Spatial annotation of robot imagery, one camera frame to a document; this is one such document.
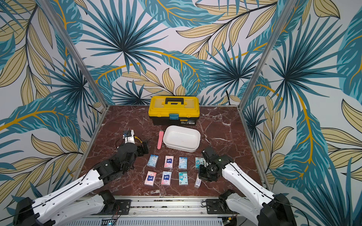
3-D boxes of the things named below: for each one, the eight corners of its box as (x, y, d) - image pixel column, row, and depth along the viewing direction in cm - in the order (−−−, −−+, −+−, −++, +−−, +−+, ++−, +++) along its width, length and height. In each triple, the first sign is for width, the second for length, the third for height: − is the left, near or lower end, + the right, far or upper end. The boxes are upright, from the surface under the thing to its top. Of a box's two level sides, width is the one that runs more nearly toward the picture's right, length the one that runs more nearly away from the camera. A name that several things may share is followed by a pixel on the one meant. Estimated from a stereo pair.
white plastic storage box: (163, 152, 95) (162, 148, 90) (165, 131, 106) (164, 125, 101) (200, 153, 96) (201, 148, 90) (198, 131, 107) (199, 126, 101)
